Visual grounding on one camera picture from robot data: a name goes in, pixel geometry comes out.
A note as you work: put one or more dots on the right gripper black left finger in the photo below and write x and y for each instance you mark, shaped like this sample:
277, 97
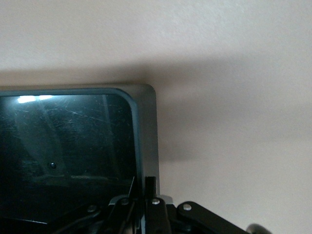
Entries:
114, 219

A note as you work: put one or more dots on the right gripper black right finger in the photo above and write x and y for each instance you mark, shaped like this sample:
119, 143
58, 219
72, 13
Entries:
158, 219

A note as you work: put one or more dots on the black plastic box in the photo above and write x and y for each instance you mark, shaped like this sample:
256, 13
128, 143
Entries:
73, 134

